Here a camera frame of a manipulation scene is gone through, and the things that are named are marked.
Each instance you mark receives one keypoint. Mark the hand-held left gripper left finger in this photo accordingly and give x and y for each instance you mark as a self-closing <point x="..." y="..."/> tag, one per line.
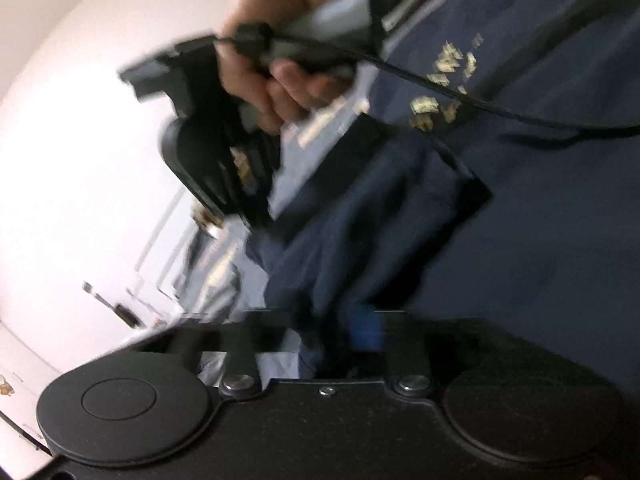
<point x="240" y="355"/>

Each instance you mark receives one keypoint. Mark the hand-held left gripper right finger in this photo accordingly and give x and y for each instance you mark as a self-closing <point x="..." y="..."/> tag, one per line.
<point x="367" y="330"/>

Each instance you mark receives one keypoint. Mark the navy t-shirt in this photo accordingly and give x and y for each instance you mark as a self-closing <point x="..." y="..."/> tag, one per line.
<point x="525" y="235"/>

